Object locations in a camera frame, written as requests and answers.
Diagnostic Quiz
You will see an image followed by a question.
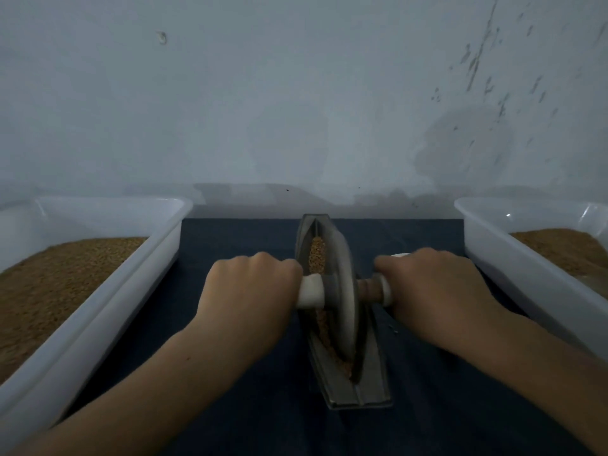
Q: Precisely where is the person's left hand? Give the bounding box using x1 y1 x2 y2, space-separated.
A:
193 251 305 352

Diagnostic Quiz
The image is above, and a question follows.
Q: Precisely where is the person's right hand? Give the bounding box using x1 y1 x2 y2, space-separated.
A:
373 248 509 355

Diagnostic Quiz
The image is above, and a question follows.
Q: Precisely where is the white plastic tray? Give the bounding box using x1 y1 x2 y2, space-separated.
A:
0 195 194 447
454 195 608 362

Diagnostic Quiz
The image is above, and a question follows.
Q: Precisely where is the small ground grain portion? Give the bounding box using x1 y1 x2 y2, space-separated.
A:
308 236 355 371

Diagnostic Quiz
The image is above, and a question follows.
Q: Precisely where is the metal grinding wheel with handles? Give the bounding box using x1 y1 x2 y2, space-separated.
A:
296 227 395 365

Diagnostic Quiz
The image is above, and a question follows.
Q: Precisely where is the boat-shaped metal grinding trough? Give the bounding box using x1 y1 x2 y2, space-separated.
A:
294 213 393 411

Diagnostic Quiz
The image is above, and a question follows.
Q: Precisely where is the person's right forearm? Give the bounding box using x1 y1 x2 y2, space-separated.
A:
465 313 608 456

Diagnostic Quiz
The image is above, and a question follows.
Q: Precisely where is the person's left forearm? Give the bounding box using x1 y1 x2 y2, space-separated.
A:
14 318 250 456

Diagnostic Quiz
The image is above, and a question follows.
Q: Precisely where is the dark blue tablecloth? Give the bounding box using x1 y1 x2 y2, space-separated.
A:
66 218 595 456

